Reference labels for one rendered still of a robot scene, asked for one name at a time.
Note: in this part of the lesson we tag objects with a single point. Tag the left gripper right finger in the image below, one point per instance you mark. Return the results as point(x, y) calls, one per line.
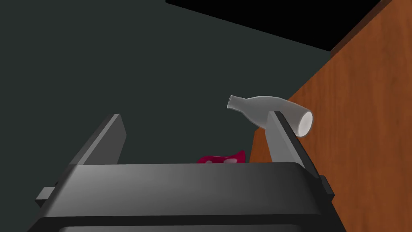
point(283, 141)

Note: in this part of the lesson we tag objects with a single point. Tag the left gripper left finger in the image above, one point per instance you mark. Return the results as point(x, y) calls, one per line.
point(103, 145)

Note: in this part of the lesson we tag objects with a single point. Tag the white bottle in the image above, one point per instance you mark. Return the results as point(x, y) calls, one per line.
point(273, 109)

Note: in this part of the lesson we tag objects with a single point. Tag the red white-spotted object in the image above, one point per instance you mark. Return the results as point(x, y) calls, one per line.
point(222, 159)

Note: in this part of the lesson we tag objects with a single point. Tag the brown wooden table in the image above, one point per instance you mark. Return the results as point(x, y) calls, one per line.
point(360, 103)

